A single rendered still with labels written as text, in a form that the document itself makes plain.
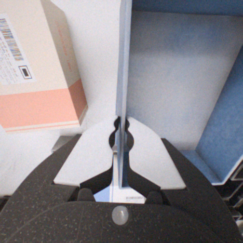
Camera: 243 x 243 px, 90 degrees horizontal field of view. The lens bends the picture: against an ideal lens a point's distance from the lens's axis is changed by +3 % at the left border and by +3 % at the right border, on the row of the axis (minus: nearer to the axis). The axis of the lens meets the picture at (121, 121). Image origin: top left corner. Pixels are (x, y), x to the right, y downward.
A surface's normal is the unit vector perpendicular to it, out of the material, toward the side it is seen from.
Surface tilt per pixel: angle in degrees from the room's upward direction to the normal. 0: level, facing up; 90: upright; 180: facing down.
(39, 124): 0
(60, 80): 0
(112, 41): 0
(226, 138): 90
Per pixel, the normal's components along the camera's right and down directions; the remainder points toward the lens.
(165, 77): 0.07, 0.50
